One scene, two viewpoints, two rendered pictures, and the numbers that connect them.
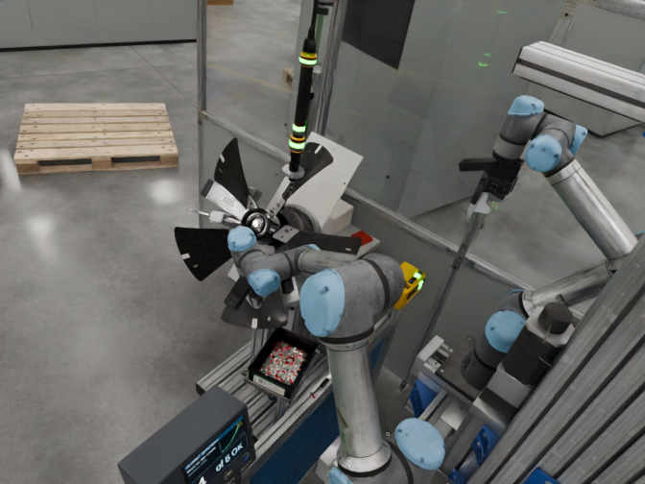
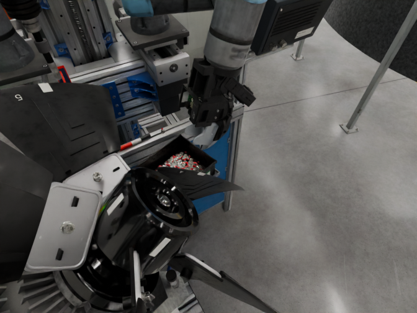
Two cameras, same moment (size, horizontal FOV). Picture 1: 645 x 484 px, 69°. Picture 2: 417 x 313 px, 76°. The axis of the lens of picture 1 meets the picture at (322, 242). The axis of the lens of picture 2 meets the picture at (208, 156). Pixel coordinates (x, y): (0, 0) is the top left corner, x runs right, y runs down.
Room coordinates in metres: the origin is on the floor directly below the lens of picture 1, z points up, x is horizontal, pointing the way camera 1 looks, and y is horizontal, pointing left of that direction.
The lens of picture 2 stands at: (1.42, 0.37, 1.53)
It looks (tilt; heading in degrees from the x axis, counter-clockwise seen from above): 51 degrees down; 207
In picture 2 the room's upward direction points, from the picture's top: straight up
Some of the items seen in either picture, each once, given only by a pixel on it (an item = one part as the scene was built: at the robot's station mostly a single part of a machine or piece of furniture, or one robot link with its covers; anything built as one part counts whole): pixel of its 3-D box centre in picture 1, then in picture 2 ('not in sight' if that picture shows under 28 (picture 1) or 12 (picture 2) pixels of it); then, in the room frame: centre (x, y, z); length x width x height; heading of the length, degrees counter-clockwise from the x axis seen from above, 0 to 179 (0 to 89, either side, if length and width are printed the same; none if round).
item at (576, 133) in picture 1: (558, 136); not in sight; (1.16, -0.53, 1.78); 0.11 x 0.11 x 0.08; 61
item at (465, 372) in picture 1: (488, 363); (1, 45); (0.99, -0.58, 1.09); 0.15 x 0.15 x 0.10
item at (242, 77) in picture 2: not in sight; (239, 79); (0.64, 0.10, 0.96); 0.03 x 0.03 x 0.20; 58
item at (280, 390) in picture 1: (283, 361); (174, 172); (1.04, 0.05, 0.85); 0.22 x 0.17 x 0.07; 163
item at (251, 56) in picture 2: not in sight; (266, 49); (0.56, 0.16, 1.04); 0.24 x 0.03 x 0.03; 148
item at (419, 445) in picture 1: (413, 453); not in sight; (0.58, -0.30, 1.20); 0.13 x 0.12 x 0.14; 130
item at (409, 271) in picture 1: (401, 286); not in sight; (1.35, -0.33, 1.02); 0.16 x 0.10 x 0.11; 148
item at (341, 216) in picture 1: (329, 214); not in sight; (1.88, -0.01, 0.92); 0.17 x 0.16 x 0.11; 148
